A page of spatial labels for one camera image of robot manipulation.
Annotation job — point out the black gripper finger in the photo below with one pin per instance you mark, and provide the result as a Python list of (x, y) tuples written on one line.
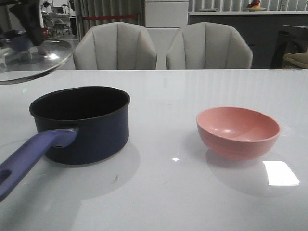
[(27, 12)]

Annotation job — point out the glass pot lid blue knob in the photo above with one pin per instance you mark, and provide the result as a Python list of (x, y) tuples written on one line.
[(22, 61)]

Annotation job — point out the pink plastic bowl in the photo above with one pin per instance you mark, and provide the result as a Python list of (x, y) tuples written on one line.
[(237, 133)]

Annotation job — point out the grey curtain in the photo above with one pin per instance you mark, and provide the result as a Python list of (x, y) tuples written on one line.
[(107, 8)]

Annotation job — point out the grey upholstered chair left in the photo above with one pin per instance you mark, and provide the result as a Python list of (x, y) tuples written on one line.
[(116, 46)]

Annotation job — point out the grey upholstered chair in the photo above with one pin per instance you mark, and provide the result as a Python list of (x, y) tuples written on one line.
[(208, 45), (116, 46)]

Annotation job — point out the red barrier tape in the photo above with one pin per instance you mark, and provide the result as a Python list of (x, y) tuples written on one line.
[(115, 17)]

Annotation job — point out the white drawer cabinet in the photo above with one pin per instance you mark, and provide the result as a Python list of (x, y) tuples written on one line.
[(163, 18)]

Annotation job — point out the grey upholstered chair right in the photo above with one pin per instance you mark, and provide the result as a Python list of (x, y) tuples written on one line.
[(208, 45)]

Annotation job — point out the fruit plate on counter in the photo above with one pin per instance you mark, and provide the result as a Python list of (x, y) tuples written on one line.
[(254, 6)]

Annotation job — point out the dark grey sideboard counter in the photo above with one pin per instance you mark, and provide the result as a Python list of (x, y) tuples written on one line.
[(259, 29)]

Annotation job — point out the beige cushion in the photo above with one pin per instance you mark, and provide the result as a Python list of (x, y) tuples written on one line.
[(296, 60)]

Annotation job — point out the blue saucepan with handle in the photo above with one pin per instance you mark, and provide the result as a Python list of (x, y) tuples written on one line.
[(74, 126)]

